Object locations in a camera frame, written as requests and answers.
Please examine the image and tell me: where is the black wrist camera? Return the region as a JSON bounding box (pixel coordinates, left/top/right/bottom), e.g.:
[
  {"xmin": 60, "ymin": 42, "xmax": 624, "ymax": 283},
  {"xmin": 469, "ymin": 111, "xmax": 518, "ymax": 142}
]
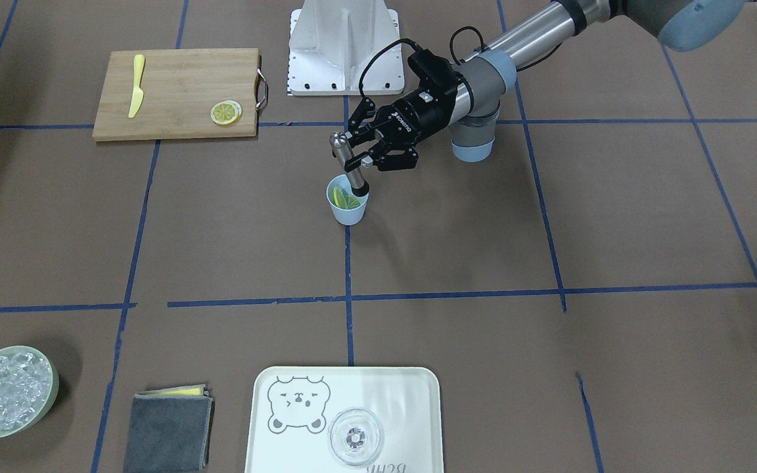
[{"xmin": 407, "ymin": 50, "xmax": 459, "ymax": 99}]

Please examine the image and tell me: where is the steel muddler with black tip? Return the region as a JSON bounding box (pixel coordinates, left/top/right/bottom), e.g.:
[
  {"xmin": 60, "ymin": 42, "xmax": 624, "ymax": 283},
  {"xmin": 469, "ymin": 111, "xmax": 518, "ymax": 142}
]
[{"xmin": 329, "ymin": 131, "xmax": 370, "ymax": 197}]

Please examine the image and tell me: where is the cream bear tray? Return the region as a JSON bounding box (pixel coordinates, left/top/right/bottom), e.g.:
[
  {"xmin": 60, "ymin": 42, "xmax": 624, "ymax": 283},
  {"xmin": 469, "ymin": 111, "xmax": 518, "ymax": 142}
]
[{"xmin": 244, "ymin": 366, "xmax": 445, "ymax": 472}]

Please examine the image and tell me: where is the wooden cutting board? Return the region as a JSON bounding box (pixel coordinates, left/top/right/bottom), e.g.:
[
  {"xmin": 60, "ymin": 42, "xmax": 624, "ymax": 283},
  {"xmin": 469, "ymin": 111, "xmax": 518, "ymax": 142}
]
[{"xmin": 92, "ymin": 48, "xmax": 267, "ymax": 143}]

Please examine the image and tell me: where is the lemon slice on board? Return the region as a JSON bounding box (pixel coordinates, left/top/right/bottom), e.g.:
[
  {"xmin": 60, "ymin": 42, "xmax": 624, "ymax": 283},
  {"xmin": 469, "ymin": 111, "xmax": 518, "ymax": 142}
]
[{"xmin": 210, "ymin": 100, "xmax": 242, "ymax": 126}]

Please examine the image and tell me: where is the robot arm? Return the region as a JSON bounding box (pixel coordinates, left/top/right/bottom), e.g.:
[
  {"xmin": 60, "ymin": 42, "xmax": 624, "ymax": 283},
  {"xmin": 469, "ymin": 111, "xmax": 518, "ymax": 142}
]
[{"xmin": 330, "ymin": 1, "xmax": 745, "ymax": 179}]

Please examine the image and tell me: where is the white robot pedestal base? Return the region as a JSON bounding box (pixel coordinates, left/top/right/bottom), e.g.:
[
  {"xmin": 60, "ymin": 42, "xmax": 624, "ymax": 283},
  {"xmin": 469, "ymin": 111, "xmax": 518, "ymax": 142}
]
[{"xmin": 287, "ymin": 1, "xmax": 405, "ymax": 96}]

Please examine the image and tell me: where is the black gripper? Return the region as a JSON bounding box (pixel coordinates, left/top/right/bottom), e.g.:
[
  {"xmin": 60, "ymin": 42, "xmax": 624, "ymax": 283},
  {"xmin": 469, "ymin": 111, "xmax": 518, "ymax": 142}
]
[{"xmin": 344, "ymin": 83, "xmax": 468, "ymax": 173}]

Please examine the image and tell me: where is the light blue plastic cup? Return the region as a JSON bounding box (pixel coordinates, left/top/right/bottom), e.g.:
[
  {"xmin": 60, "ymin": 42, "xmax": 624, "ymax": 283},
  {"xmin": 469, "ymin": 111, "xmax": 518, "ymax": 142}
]
[{"xmin": 325, "ymin": 174, "xmax": 369, "ymax": 227}]

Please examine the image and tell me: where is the yellow plastic knife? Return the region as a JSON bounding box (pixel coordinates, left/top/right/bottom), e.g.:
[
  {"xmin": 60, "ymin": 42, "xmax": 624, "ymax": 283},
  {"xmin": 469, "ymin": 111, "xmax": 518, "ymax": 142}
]
[{"xmin": 128, "ymin": 53, "xmax": 145, "ymax": 119}]

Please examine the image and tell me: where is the clear wine glass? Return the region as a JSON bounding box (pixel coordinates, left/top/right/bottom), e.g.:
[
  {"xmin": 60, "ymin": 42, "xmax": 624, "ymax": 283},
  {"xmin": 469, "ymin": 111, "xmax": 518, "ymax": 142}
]
[{"xmin": 329, "ymin": 408, "xmax": 385, "ymax": 467}]

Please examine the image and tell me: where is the green lime slice in cup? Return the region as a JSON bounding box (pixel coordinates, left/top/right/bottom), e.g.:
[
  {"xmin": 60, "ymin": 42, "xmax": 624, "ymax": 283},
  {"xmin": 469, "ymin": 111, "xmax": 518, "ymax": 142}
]
[{"xmin": 338, "ymin": 194, "xmax": 363, "ymax": 210}]

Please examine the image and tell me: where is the green bowl of ice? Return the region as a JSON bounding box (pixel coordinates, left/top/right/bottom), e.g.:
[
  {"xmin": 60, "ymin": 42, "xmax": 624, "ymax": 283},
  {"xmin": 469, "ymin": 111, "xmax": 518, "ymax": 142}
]
[{"xmin": 0, "ymin": 346, "xmax": 60, "ymax": 438}]

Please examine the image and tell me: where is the grey folded cloth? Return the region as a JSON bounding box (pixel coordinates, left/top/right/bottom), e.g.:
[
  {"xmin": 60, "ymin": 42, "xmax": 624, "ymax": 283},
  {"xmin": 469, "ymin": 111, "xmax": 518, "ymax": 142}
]
[{"xmin": 123, "ymin": 384, "xmax": 214, "ymax": 472}]

